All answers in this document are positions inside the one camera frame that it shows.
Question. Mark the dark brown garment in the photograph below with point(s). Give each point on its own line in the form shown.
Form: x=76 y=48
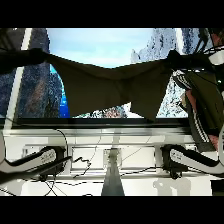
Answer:
x=100 y=90

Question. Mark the black white-striped jacket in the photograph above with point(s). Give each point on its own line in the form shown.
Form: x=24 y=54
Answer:
x=204 y=100

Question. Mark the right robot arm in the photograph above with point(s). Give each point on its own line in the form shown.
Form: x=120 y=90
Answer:
x=190 y=158

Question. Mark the red garment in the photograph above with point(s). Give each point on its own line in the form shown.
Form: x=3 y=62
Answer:
x=190 y=100

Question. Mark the silver frame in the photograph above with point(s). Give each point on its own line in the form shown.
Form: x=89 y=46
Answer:
x=133 y=136

